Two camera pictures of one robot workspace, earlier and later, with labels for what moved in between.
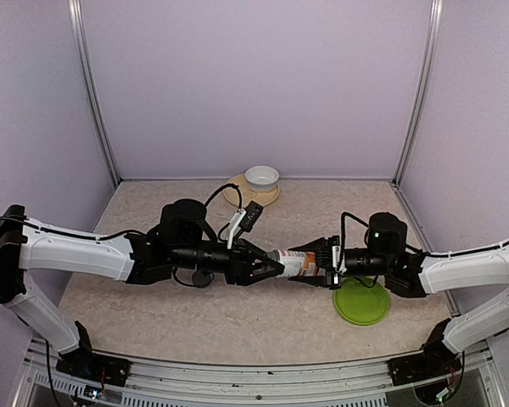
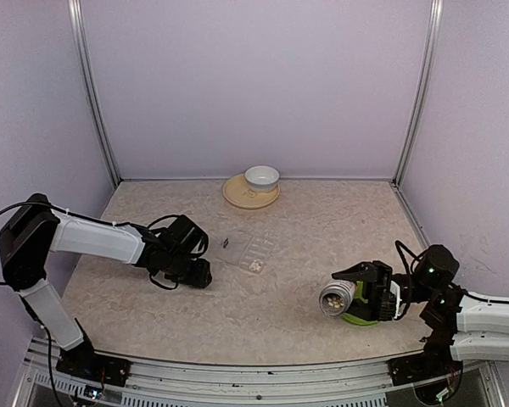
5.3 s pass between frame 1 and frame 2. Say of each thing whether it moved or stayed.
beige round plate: stayed
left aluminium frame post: stayed
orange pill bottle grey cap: moved
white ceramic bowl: stayed
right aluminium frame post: stayed
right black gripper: moved
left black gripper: moved
